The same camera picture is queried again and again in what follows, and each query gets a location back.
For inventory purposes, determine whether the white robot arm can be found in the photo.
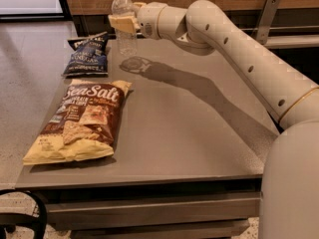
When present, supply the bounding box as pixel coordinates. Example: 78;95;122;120
109;0;319;239

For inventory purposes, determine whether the grey drawer front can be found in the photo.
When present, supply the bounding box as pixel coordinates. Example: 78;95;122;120
47;192;260;230

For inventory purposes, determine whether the right metal bracket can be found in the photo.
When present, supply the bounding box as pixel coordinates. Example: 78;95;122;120
252;0;281;45

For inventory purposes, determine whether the clear plastic water bottle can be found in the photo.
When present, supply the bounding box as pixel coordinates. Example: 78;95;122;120
109;0;138;57

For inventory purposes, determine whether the yellow brown sea salt chip bag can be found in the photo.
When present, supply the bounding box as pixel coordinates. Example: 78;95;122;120
23;80;131;165

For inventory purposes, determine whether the black chair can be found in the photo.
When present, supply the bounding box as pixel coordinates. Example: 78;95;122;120
0;189;47;239

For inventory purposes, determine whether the blue chip bag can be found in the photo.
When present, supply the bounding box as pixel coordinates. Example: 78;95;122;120
62;32;109;77

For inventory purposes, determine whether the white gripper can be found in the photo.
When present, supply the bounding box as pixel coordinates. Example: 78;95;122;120
109;2;166;40

